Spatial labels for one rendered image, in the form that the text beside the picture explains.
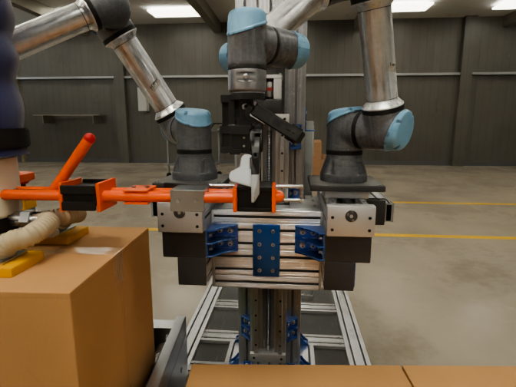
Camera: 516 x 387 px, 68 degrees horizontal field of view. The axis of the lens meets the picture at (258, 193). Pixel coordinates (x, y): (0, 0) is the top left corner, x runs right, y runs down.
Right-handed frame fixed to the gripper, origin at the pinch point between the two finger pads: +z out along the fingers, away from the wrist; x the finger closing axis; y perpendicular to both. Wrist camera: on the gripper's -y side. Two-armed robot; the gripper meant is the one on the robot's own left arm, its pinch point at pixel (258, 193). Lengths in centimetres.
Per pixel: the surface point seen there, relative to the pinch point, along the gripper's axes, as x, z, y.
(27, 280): 15.7, 13.1, 40.2
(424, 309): -162, 108, -103
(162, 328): -30, 48, 31
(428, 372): -20, 54, -47
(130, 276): -5.7, 21.1, 30.1
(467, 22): -1011, -274, -506
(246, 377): -15, 54, 4
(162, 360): -12, 47, 26
